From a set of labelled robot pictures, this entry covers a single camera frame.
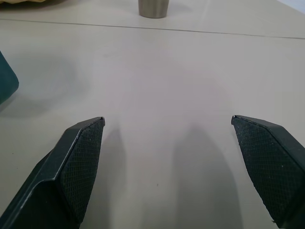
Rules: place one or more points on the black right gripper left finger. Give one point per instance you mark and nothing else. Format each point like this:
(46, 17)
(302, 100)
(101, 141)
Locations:
(59, 181)

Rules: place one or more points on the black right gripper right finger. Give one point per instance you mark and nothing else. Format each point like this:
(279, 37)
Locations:
(269, 167)

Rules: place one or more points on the dark teal container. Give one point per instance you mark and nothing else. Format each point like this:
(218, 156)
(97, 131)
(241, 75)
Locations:
(7, 80)

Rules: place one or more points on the grey metal cup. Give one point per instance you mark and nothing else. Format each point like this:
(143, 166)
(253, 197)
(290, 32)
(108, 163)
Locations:
(153, 7)

